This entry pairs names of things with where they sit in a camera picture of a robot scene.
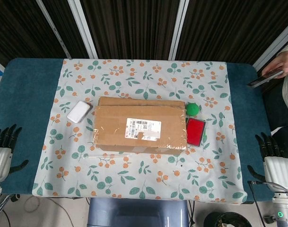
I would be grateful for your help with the right black-fingered silver robot hand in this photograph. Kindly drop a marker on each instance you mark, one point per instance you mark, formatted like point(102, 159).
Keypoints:
point(278, 172)

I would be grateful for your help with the left black-fingered silver robot hand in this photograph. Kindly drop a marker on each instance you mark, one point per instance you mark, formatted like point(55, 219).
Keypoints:
point(2, 160)

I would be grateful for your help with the cardboard box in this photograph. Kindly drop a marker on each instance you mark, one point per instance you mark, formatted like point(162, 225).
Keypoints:
point(115, 127)

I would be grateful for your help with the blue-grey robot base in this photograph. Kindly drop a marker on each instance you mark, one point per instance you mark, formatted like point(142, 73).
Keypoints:
point(134, 212)

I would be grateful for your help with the black round bin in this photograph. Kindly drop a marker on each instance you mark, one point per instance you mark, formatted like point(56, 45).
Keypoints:
point(226, 220)

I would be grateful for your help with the teal table cover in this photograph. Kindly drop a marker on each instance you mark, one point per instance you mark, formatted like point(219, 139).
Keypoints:
point(28, 94)

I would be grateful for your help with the small white rounded case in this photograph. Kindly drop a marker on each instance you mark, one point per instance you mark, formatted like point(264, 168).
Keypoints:
point(78, 111)

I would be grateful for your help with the red stamp pad case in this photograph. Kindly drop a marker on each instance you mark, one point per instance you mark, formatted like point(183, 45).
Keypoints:
point(195, 131)

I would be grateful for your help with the black smartphone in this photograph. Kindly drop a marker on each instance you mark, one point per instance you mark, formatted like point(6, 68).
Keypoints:
point(262, 80)

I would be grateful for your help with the green ball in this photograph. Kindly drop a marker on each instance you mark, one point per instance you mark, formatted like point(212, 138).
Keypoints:
point(193, 109)

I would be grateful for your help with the person's bare hand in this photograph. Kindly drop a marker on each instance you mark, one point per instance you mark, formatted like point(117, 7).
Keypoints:
point(279, 62)

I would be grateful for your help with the floral leaf-print tablecloth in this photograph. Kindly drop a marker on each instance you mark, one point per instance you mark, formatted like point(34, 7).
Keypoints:
point(134, 179)

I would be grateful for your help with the white slanted partition post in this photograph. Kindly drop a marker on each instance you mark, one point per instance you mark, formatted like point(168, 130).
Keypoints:
point(271, 50)

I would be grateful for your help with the thin grey partition post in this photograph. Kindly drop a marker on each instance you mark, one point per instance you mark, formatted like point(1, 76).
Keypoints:
point(54, 29)

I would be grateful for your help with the wide white partition post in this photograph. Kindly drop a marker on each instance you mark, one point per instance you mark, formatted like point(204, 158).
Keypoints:
point(82, 28)

